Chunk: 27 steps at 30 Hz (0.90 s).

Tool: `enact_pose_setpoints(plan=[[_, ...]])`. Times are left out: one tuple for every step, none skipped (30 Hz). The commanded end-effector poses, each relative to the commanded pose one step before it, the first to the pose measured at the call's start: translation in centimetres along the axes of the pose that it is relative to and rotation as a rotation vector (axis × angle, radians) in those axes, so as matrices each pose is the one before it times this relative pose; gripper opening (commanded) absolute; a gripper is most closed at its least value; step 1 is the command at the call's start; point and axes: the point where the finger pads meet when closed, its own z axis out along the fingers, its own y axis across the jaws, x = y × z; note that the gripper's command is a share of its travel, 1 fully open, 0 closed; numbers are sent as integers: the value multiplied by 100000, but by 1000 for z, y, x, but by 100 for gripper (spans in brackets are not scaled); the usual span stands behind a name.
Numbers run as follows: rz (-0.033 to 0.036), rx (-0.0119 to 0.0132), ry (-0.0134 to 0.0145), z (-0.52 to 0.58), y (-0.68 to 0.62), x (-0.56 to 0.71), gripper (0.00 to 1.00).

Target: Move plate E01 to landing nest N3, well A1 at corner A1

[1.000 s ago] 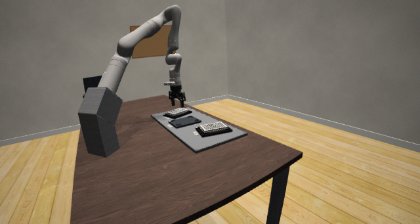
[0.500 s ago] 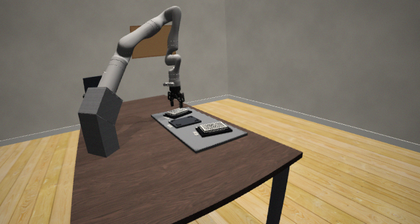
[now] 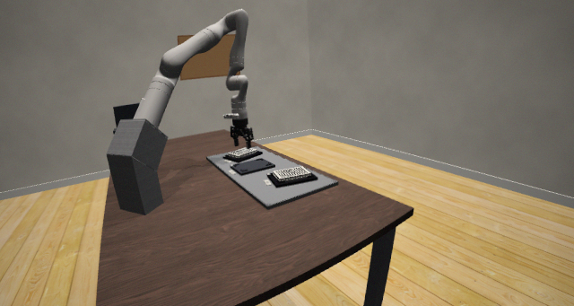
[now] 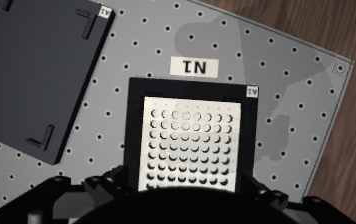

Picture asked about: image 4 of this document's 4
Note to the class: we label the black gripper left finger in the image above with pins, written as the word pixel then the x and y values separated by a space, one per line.
pixel 55 200

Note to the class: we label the grey perforated base plate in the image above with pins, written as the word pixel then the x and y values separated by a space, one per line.
pixel 301 87

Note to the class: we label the white multi-well plate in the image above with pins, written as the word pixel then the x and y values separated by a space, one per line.
pixel 170 119

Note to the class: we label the white label plate with black n1 text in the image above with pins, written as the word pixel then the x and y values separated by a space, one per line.
pixel 194 67

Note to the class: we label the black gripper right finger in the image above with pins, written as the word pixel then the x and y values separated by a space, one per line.
pixel 313 210

